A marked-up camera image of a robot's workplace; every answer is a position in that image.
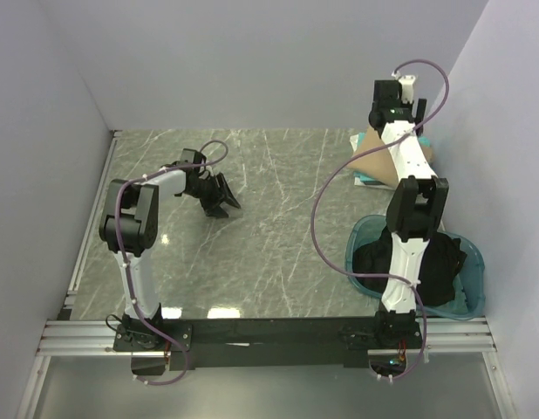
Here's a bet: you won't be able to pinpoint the beige t-shirt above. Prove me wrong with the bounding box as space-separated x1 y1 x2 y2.
347 126 436 189

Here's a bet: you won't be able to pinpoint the folded white t-shirt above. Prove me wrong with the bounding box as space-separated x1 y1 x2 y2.
350 132 391 189

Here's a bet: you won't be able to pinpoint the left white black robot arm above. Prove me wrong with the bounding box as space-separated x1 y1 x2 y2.
99 148 241 340

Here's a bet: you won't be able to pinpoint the aluminium rail frame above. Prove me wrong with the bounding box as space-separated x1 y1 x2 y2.
36 130 496 362

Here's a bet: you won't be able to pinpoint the teal plastic basket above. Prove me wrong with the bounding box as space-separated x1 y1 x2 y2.
345 215 485 320

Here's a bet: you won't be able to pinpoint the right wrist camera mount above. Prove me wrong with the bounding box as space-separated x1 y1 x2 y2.
392 71 418 105

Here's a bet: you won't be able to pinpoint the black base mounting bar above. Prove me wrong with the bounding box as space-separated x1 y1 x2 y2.
113 316 423 371

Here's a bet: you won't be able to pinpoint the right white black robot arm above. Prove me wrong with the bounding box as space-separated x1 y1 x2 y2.
369 74 449 340

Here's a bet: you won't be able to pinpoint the folded teal t-shirt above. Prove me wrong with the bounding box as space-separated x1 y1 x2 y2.
354 133 433 187

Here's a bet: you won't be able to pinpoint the black clothes in basket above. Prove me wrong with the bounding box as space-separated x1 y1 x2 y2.
352 228 467 306

